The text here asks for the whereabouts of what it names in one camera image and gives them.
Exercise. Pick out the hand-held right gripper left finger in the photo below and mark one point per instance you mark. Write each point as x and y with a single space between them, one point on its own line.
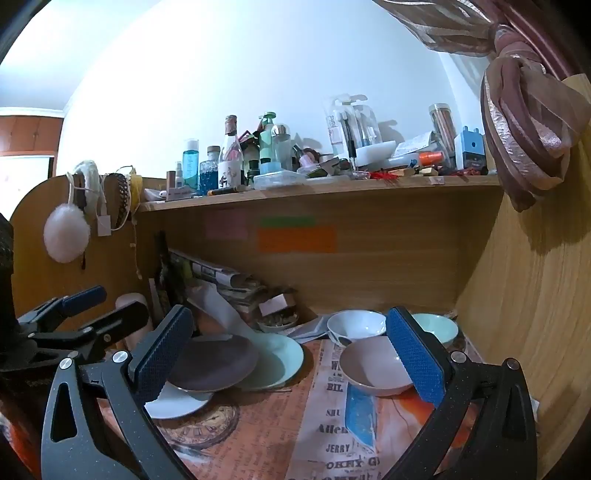
161 355

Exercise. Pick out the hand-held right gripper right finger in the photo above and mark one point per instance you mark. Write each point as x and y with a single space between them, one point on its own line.
415 355

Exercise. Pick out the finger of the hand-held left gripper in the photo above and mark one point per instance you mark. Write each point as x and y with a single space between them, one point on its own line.
85 295
120 321

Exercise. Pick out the mint green bowl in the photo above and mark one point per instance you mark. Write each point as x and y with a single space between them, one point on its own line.
438 330

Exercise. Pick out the pink bowl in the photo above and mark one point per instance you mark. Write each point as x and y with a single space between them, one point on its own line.
369 369

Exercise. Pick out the white plate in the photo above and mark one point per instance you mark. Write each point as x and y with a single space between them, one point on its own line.
180 406

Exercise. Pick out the white patterned bowl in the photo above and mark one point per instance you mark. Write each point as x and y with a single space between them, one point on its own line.
355 323

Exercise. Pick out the mint green plate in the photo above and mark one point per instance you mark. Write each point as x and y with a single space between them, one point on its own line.
277 362

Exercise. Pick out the pale pink mug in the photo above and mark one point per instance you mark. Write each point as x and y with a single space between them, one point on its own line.
137 341

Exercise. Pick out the dark wine bottle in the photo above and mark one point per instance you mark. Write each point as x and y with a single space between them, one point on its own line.
162 277

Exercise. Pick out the white fluffy earmuffs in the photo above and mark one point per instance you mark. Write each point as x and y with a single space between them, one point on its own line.
67 233

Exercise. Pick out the white charger plug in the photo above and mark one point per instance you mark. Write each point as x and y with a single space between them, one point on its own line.
104 226

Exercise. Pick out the white paper sheet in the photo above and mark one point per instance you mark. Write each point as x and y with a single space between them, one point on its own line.
221 314

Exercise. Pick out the stack of folded newspapers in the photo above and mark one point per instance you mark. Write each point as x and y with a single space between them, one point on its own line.
212 277

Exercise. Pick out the grey crumpled paper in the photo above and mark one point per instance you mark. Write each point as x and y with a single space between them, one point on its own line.
314 330

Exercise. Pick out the patterned hairband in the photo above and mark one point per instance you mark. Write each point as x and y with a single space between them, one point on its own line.
122 194

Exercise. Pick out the small dish of trinkets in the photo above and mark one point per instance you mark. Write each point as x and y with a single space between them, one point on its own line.
277 323

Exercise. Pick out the brown vintage print paper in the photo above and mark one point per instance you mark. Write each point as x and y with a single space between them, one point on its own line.
258 429

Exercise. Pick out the small white box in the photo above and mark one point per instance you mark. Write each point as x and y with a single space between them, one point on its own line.
277 302

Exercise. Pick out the pink sticky note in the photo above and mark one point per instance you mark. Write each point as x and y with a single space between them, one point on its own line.
226 226

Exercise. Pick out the wooden wardrobe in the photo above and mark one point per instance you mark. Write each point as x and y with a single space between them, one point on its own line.
27 134

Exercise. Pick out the orange sticky note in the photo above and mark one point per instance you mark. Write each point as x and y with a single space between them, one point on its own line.
295 240

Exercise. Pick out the tall blue liquid bottle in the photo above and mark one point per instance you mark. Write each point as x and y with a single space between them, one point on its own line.
189 164

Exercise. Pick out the blue jar with cork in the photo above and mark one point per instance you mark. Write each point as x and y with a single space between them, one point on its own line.
210 175

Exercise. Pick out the green sticky note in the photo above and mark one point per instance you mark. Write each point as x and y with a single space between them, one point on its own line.
286 222

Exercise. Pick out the clear glass corked bottle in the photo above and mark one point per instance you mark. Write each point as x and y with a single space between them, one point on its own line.
231 157

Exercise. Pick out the clear plastic container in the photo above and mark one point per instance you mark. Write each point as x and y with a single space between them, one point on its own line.
277 179

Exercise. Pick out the blue box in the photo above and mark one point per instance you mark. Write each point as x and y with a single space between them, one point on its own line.
471 150

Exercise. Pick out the green pump bottle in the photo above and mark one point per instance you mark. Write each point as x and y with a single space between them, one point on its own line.
267 143

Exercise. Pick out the clear canister of sticks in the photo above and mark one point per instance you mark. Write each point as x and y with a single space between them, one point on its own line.
441 124

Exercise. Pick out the frosted bottle silver cap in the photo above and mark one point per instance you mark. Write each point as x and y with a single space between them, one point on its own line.
281 147

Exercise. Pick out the packaged brush blister pack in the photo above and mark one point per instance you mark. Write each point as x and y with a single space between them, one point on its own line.
344 124

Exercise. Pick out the brown tied curtain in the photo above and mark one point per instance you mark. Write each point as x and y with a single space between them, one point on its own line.
521 115

